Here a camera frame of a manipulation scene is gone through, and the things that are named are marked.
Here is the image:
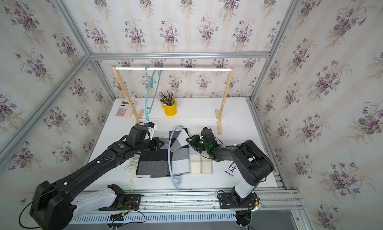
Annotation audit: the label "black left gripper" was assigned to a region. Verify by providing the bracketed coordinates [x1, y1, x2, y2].
[135, 139, 167, 155]

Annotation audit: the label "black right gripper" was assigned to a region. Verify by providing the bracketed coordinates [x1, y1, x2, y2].
[184, 134, 209, 152]

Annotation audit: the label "black white checkered scarf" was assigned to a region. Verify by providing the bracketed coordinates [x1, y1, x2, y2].
[136, 128, 191, 178]

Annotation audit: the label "light blue clothes hanger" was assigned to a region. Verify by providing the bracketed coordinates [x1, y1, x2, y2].
[167, 125, 186, 191]

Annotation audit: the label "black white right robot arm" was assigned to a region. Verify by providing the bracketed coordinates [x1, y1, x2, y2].
[186, 127, 274, 206]

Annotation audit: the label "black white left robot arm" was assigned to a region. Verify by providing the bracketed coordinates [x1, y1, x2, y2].
[30, 122, 164, 230]

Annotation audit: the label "blue cream plaid scarf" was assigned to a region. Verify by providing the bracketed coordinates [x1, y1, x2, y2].
[124, 146, 213, 187]

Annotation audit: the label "teal clothes hanger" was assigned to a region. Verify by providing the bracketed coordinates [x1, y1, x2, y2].
[145, 66, 161, 122]

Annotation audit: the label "yellow pencil bucket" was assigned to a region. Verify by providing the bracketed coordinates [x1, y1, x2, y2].
[162, 98, 177, 117]

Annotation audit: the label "wooden clothes rack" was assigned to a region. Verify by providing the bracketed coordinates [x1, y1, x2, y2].
[112, 65, 234, 135]

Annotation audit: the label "bunch of pencils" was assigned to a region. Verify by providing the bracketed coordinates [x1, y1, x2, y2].
[160, 91, 174, 106]

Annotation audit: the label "pink calculator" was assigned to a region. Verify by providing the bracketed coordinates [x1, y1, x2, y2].
[116, 100, 133, 119]

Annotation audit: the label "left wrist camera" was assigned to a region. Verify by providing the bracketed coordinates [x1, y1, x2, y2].
[145, 122, 158, 140]

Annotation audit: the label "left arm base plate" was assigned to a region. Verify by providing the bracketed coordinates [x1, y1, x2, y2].
[98, 194, 141, 211]

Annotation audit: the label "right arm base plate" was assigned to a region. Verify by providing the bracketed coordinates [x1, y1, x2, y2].
[216, 191, 260, 210]

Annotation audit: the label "aluminium frame rail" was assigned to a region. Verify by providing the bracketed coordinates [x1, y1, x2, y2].
[125, 188, 303, 212]

